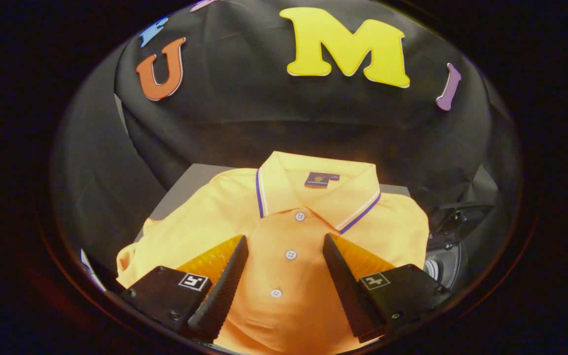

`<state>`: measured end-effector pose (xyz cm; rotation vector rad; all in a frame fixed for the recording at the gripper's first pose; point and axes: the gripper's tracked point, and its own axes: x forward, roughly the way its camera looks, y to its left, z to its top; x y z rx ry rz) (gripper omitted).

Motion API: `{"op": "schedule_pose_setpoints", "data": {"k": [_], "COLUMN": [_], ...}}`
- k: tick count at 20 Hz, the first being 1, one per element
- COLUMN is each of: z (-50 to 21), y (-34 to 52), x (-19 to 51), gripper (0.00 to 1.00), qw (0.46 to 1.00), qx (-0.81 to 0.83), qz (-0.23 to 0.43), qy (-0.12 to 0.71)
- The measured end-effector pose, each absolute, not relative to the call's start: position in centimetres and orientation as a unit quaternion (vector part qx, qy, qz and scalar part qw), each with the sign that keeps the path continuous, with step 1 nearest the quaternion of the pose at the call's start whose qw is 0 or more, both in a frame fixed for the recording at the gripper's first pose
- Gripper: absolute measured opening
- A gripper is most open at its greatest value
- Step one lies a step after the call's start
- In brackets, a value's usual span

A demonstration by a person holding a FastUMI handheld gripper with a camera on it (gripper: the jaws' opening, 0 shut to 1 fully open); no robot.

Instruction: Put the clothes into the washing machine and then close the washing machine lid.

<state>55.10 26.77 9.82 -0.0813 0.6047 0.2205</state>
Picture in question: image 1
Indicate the orange polo shirt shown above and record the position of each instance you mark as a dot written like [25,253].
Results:
[289,231]

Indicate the beige cabinet with dark sides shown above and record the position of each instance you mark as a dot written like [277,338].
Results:
[190,187]

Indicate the grey washing machine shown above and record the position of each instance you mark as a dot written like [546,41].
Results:
[444,268]

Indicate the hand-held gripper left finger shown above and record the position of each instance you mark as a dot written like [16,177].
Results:
[222,291]

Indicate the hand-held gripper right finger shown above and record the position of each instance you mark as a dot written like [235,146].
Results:
[348,291]

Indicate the dark glass washing machine lid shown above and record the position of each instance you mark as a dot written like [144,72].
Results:
[464,219]

